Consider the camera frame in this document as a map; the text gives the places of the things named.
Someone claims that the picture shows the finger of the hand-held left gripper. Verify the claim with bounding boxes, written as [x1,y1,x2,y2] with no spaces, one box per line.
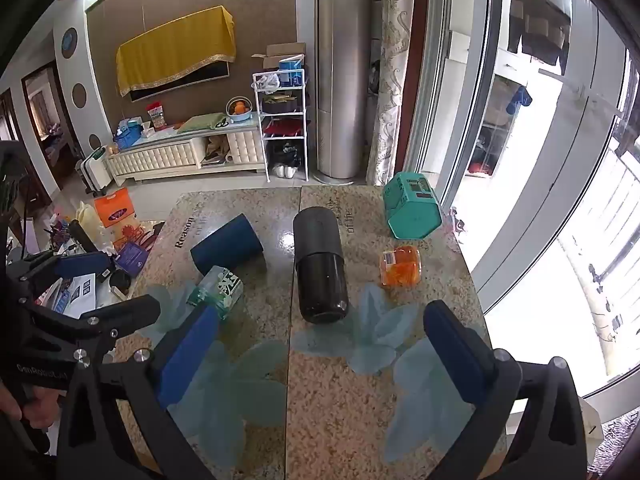
[80,294,162,361]
[7,251,115,286]

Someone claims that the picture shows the black cup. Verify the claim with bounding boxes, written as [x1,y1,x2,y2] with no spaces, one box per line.
[292,206,350,325]

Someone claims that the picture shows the white suitcase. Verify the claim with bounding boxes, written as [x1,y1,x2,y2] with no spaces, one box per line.
[75,146,113,198]

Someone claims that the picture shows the yellow cloth cover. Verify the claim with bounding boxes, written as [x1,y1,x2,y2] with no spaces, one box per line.
[116,5,237,98]

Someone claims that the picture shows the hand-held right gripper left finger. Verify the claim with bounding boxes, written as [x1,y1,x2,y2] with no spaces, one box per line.
[57,302,223,480]

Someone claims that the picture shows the orange jelly cup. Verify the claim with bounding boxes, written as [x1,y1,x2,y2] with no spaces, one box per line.
[381,246,422,288]

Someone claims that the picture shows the wall television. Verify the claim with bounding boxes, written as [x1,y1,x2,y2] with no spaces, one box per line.
[127,60,233,103]

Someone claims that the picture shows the white tv cabinet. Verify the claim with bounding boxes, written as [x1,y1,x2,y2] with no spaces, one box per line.
[106,119,266,187]

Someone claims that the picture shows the silver tower air conditioner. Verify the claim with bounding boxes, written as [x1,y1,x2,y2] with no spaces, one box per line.
[313,0,373,183]

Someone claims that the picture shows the green cushion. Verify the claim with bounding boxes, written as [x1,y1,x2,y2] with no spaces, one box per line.
[176,112,232,134]

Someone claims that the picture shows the cardboard box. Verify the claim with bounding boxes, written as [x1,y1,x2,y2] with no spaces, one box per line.
[250,41,307,72]

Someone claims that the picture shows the hanging blue cloth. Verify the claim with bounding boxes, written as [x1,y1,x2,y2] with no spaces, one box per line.
[505,85,533,116]

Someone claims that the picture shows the blue plastic basket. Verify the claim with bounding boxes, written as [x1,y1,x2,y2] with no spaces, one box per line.
[113,120,145,150]

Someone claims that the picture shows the person's left hand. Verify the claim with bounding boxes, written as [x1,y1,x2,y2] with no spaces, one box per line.
[0,379,65,432]

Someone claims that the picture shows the blue box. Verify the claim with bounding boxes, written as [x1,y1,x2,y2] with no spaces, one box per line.
[278,59,305,88]

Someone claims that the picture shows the dark blue cup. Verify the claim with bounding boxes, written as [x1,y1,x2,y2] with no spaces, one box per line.
[190,213,265,276]

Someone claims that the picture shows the yellow bag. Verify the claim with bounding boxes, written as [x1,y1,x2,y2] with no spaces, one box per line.
[75,201,108,248]

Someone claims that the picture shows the fruit bowl with oranges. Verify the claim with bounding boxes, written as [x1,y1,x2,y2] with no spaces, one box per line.
[225,96,253,123]

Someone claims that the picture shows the white plastic object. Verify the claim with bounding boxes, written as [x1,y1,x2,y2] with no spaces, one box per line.
[579,394,610,457]

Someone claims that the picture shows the printed booklet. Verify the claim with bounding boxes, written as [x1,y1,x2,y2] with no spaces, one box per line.
[47,274,98,318]

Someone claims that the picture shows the teal plastic basket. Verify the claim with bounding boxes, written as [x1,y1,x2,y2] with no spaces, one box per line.
[382,171,444,240]

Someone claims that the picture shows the green and white can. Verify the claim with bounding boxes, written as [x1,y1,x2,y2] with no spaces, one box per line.
[186,265,245,321]

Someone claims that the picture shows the patterned curtain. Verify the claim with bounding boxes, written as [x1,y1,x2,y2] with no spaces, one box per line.
[366,0,417,187]

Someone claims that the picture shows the hanging dark clothes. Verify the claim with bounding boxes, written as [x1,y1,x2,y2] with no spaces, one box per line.
[506,10,571,68]

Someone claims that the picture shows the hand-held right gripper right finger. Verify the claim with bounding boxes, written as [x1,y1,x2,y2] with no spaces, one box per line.
[422,300,593,480]

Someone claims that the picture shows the purple box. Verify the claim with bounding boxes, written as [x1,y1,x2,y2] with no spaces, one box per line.
[114,241,151,276]

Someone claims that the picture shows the white metal shelf rack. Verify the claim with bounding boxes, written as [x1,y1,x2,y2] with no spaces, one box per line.
[251,69,310,183]

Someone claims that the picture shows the red snack bag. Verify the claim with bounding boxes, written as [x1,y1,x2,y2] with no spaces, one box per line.
[146,102,168,131]

